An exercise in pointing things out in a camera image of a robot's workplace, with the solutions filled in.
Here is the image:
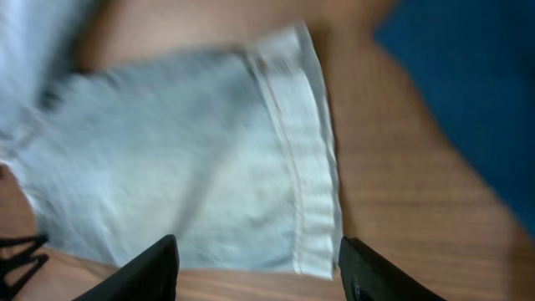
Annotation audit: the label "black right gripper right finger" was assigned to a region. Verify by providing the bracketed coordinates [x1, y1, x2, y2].
[339, 237, 445, 301]

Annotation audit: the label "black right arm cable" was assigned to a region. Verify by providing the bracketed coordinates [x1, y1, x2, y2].
[0, 233, 50, 300]

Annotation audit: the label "light blue denim shorts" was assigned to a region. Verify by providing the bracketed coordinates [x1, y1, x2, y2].
[1, 1, 342, 278]

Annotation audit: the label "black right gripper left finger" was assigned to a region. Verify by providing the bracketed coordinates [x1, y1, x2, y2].
[74, 235, 180, 301]

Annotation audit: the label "dark blue garment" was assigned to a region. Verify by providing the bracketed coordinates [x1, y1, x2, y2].
[374, 0, 534, 232]

